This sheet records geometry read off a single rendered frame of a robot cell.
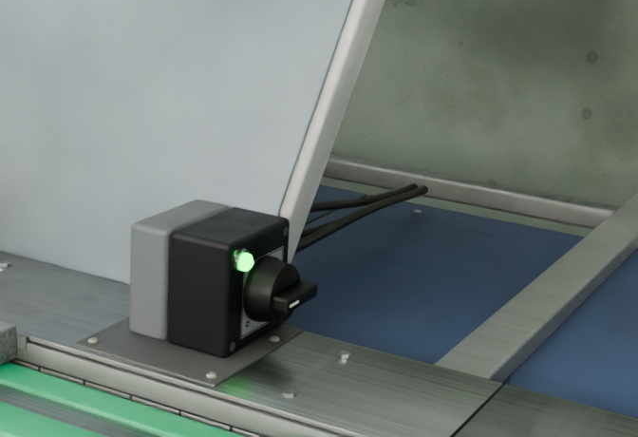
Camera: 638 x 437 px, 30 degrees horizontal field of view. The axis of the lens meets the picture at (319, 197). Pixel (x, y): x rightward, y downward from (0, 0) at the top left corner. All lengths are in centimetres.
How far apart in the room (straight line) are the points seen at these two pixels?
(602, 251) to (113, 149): 46
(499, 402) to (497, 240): 41
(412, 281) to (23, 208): 33
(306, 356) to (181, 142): 19
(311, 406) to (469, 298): 29
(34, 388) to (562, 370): 37
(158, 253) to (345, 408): 17
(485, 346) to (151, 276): 24
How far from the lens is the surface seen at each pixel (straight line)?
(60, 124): 94
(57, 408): 78
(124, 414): 76
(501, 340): 87
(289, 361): 80
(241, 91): 84
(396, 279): 102
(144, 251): 80
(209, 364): 78
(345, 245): 110
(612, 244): 113
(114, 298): 90
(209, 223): 81
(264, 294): 78
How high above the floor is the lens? 145
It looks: 59 degrees down
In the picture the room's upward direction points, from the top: 114 degrees counter-clockwise
